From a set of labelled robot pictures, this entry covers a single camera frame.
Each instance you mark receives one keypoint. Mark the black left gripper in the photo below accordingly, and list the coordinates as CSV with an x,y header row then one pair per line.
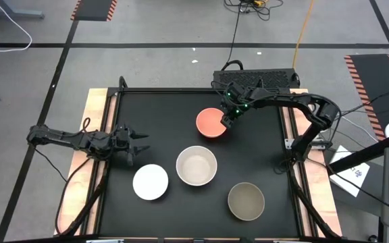
x,y
122,141

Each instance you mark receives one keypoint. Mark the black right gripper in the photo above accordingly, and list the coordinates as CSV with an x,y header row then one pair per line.
x,y
235,99

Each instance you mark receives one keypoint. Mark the small pink bowl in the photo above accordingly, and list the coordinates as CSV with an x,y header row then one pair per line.
x,y
208,123

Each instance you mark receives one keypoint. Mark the white bowl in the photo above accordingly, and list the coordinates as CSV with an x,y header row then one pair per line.
x,y
150,182

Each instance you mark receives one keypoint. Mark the cream bowl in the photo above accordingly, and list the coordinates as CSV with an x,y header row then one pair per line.
x,y
196,167

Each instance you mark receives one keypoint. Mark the taupe bowl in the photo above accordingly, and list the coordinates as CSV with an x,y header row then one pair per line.
x,y
246,202

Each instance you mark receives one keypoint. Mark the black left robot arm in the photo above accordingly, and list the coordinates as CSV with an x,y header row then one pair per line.
x,y
63,138

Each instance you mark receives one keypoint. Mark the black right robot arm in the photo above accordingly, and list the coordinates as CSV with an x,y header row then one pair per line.
x,y
296,101

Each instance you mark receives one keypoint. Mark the black perforated computer case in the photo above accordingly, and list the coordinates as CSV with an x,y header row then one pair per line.
x,y
248,76

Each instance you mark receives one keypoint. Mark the wooden table board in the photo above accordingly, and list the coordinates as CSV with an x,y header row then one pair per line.
x,y
96,101

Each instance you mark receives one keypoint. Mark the white paper sheet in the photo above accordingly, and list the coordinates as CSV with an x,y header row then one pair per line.
x,y
350,179

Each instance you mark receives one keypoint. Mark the black bar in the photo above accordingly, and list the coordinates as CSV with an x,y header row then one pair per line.
x,y
363,155

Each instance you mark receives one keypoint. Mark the black hazard striped mat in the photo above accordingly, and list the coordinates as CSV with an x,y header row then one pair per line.
x,y
93,10
373,84

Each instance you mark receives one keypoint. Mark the grey desk foot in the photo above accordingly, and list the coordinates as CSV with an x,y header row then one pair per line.
x,y
15,13

